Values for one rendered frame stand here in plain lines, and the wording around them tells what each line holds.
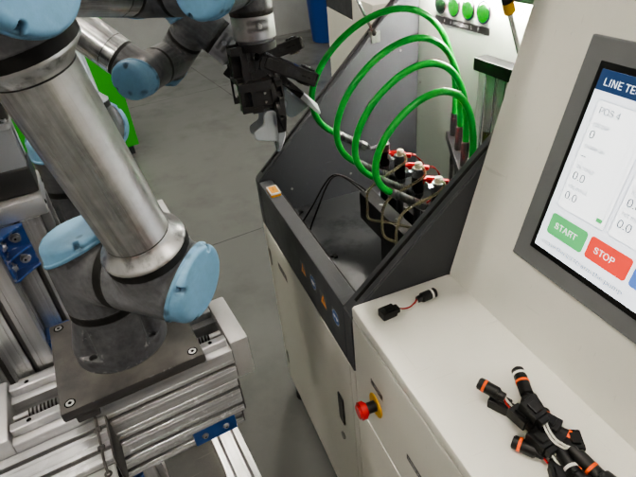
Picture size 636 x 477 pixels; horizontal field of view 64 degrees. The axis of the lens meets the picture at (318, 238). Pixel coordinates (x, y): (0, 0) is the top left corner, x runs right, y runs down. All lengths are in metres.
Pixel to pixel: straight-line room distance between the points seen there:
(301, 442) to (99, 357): 1.22
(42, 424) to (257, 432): 1.19
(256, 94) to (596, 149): 0.55
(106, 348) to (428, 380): 0.51
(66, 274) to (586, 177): 0.75
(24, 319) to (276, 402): 1.27
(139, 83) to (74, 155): 0.47
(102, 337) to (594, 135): 0.78
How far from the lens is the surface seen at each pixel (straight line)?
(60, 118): 0.56
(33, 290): 1.08
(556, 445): 0.78
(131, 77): 1.04
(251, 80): 0.95
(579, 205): 0.82
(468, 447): 0.79
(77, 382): 0.91
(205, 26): 1.11
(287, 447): 1.98
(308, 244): 1.21
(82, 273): 0.78
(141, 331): 0.87
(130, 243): 0.66
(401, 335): 0.92
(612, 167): 0.79
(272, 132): 0.99
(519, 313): 0.93
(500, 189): 0.94
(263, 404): 2.11
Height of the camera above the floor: 1.63
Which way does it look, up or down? 34 degrees down
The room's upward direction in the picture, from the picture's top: 6 degrees counter-clockwise
